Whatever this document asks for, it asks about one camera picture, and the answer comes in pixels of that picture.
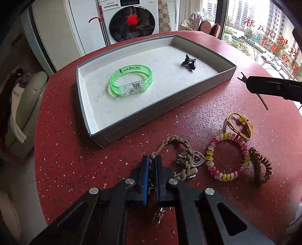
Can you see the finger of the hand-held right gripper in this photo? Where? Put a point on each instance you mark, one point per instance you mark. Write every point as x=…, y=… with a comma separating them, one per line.
x=271, y=86

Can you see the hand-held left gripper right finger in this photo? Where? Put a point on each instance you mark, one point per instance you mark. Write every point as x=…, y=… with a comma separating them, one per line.
x=159, y=179

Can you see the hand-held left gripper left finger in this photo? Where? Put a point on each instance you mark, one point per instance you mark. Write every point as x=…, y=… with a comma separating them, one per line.
x=145, y=179

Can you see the silver hair clip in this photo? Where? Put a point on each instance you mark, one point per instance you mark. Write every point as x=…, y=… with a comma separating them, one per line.
x=190, y=173

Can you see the silver heart charm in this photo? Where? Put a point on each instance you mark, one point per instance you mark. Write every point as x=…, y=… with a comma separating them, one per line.
x=198, y=159

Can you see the grey rectangular tray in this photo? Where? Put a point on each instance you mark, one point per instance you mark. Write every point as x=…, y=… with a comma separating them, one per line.
x=153, y=70

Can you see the red window decal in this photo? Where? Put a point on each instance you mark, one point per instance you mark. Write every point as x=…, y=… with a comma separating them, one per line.
x=278, y=44

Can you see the brown slipper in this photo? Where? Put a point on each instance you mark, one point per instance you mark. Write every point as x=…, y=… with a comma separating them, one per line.
x=216, y=30
x=205, y=26

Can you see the black hair claw clip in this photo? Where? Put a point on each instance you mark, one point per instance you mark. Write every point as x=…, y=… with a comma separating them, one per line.
x=188, y=62

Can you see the cream cloth bag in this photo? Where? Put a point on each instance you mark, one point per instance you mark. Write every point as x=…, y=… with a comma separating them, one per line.
x=192, y=20

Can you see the cream sofa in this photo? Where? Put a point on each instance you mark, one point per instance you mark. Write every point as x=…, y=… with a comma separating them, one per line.
x=33, y=94

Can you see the white washing machine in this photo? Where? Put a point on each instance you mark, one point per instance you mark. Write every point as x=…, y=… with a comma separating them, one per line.
x=132, y=28

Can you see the pile of clothes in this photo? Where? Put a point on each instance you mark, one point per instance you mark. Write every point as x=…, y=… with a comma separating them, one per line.
x=17, y=89

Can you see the red hooked mop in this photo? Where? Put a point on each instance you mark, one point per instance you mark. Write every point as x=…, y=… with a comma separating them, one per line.
x=102, y=23

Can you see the white cabinet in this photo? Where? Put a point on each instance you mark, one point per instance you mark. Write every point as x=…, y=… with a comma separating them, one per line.
x=70, y=35

